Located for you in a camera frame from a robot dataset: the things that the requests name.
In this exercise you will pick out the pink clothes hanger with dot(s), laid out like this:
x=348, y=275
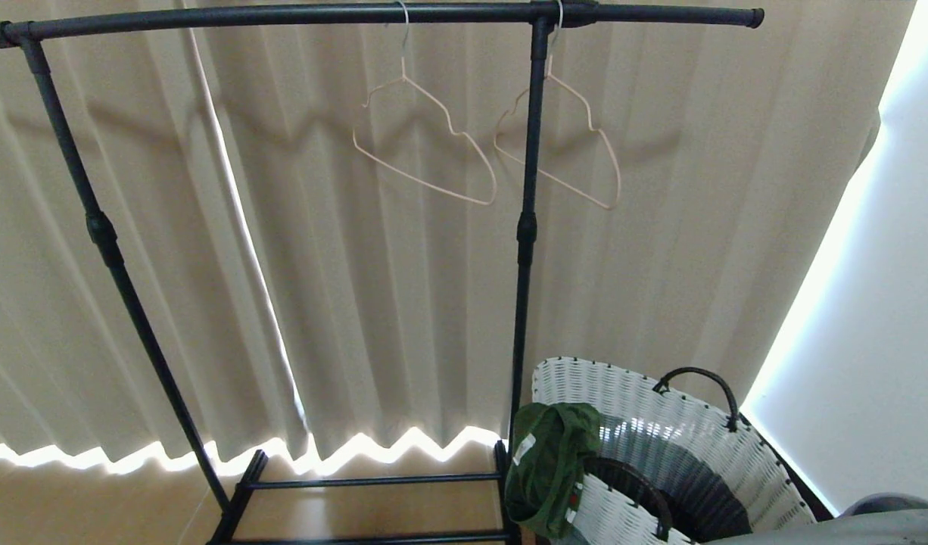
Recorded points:
x=548, y=68
x=405, y=53

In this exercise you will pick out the green garment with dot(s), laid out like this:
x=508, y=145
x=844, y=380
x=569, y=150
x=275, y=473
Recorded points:
x=547, y=469

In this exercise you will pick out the white laundry basket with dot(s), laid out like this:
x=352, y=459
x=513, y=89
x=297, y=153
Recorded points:
x=623, y=393

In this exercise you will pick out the beige curtain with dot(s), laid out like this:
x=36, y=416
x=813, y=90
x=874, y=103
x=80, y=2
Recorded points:
x=403, y=303

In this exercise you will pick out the black clothes rack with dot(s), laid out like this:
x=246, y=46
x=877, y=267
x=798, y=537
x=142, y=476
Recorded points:
x=282, y=15

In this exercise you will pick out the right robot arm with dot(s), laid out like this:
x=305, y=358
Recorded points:
x=850, y=530

